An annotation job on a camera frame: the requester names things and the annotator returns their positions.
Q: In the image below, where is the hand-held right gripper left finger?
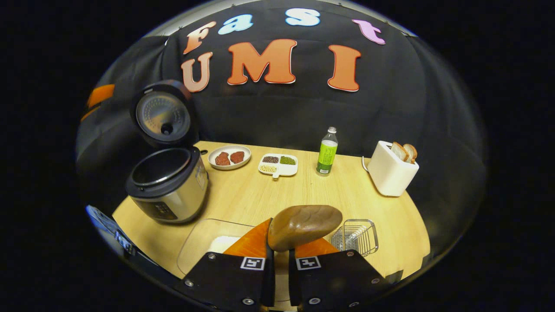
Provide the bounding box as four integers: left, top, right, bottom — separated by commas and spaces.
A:
173, 218, 276, 312

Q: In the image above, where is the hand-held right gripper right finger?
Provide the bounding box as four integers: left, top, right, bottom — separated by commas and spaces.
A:
288, 236, 391, 312

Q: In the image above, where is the wooden spoon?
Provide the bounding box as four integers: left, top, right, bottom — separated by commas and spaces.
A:
268, 205, 343, 304

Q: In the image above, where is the metal wire chopstick holder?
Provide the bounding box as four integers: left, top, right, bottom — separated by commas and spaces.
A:
331, 219, 379, 257

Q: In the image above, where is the black and silver rice cooker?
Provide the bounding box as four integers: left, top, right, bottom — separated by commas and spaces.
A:
126, 79, 209, 224

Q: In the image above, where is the clear rice container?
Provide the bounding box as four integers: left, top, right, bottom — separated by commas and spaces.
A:
176, 218, 269, 279

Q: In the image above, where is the white divided bean dish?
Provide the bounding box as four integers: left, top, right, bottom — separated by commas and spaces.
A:
258, 153, 299, 179

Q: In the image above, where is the green drink bottle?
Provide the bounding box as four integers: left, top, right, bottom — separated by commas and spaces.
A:
316, 127, 339, 176

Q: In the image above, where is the round white plate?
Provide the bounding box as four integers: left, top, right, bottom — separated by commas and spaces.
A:
208, 145, 252, 170

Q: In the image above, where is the blue cloth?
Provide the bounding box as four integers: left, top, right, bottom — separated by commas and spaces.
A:
86, 205, 135, 256

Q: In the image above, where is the white toaster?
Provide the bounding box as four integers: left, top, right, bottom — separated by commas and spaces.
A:
367, 140, 420, 197

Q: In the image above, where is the black backdrop cloth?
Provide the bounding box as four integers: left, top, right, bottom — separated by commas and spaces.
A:
76, 0, 486, 260

